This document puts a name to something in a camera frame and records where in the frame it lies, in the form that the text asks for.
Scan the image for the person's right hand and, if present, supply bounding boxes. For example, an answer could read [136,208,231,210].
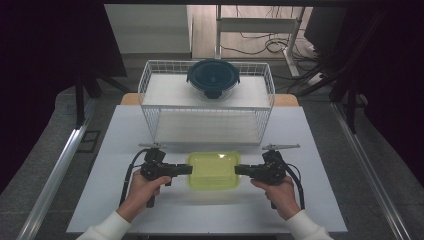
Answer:
[250,176,302,222]

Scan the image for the black stand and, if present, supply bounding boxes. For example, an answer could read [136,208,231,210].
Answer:
[296,9,369,135]
[73,71,132,130]

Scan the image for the white desk frame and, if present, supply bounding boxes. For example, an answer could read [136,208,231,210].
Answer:
[214,4,306,78]

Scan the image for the black floor cables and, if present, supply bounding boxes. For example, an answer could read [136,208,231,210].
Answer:
[219,5,322,63]

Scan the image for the round dark lidded container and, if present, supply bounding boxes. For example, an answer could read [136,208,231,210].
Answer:
[186,58,241,102]

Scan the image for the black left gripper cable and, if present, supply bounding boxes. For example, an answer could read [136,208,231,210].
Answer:
[118,148,152,208]

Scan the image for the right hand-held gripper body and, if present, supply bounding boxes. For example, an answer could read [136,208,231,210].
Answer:
[257,143,301,210]

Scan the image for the dark curtain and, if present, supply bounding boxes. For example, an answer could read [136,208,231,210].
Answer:
[346,0,424,188]
[0,0,128,195]

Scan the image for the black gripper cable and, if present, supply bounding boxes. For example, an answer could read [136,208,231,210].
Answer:
[118,148,152,208]
[281,159,306,211]

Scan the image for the person's left hand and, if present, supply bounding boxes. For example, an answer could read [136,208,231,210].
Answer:
[116,169,173,224]

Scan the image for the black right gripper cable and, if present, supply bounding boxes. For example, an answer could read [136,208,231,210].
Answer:
[281,159,306,211]

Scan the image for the white power strip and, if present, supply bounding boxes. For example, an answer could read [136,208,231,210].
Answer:
[305,71,323,86]

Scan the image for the metal rail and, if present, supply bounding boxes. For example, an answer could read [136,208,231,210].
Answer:
[330,101,413,240]
[16,99,98,240]

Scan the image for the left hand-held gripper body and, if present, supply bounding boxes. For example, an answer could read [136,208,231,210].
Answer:
[139,143,173,208]

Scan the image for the white wire basket rack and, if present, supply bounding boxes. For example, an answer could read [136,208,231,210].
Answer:
[137,59,276,146]

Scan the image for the green rectangular plastic container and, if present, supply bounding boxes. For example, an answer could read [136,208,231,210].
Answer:
[185,150,242,192]

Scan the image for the wooden table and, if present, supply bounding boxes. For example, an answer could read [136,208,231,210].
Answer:
[119,92,300,108]

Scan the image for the white cabinet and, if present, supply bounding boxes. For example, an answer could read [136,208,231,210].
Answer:
[104,3,194,56]

